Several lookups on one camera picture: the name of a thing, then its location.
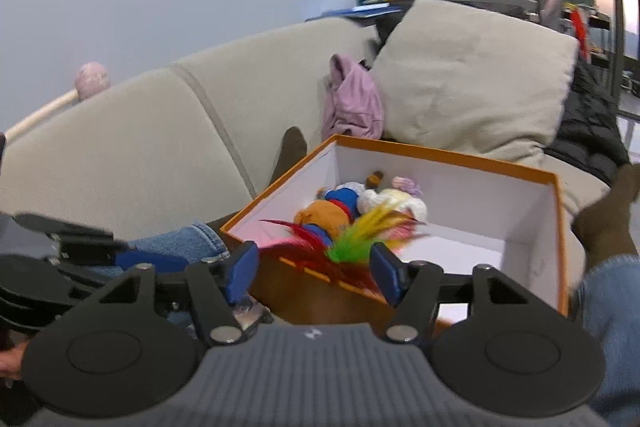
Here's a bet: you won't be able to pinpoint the red green feather toy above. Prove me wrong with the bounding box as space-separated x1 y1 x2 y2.
260 206 421 294

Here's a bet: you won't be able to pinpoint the white crochet bunny plush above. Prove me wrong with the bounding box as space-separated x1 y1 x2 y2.
357 171 427 223

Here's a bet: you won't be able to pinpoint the bear plush chef sailor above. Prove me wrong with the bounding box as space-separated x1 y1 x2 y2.
294 171 384 248

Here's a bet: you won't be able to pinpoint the person's left hand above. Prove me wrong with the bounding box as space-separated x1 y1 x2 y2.
0 340 29 381

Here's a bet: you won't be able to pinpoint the left leg blue jeans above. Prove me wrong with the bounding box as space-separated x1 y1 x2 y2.
89 126 309 327

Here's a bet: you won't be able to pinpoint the leg blue jeans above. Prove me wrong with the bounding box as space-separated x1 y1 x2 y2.
89 126 309 327
569 163 640 427

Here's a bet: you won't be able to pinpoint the orange cardboard box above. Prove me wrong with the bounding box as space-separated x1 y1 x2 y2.
221 136 568 333

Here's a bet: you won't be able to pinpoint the beige sofa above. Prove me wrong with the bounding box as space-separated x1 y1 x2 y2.
0 13 616 287

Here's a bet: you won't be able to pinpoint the pink massage hammer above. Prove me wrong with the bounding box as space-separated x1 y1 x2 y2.
4 62 111 144

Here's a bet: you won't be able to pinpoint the lilac cloth garment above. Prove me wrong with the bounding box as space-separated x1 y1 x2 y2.
321 54 384 140

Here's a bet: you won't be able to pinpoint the right leg blue jeans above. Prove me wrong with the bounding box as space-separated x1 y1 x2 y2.
569 163 640 427

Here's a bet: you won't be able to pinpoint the beige cushion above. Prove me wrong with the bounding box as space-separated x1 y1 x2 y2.
371 0 578 167

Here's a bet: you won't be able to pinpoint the black puffer jacket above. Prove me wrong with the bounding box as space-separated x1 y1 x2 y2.
544 56 629 186

